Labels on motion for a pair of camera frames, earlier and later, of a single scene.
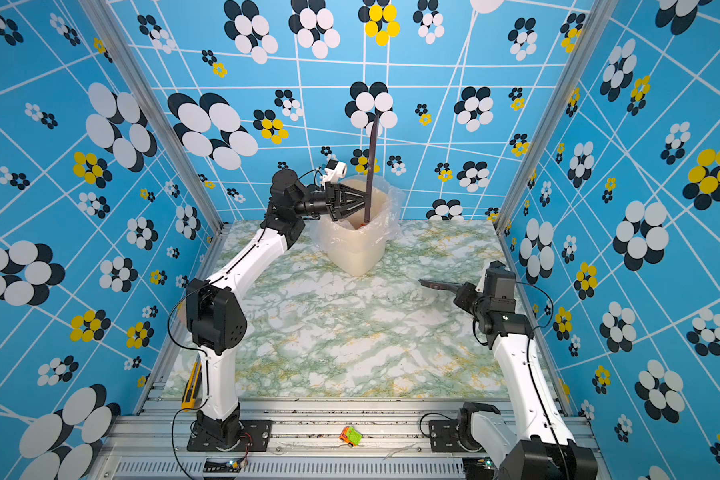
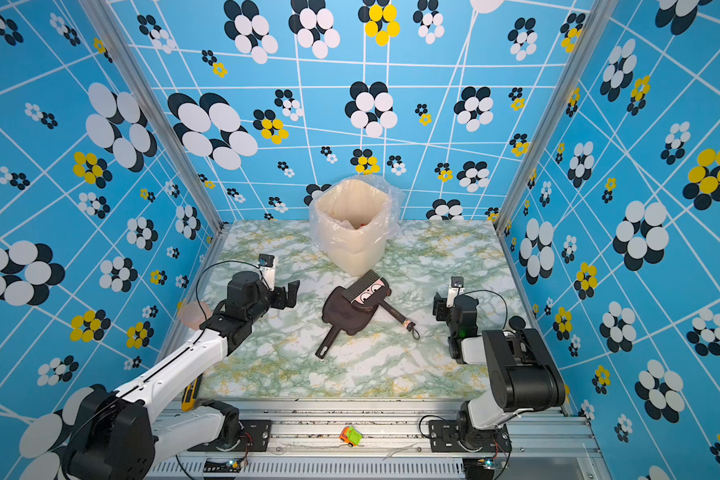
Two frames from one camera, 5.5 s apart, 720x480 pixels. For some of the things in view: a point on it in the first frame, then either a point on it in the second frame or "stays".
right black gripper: [463, 300] to [442, 309]
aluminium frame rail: [311, 440] stays
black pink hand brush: [442, 285] to [369, 292]
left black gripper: [334, 202] to [280, 301]
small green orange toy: [351, 436] stays
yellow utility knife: [192, 387] stays
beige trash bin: [353, 246] stays
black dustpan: [370, 173] to [340, 313]
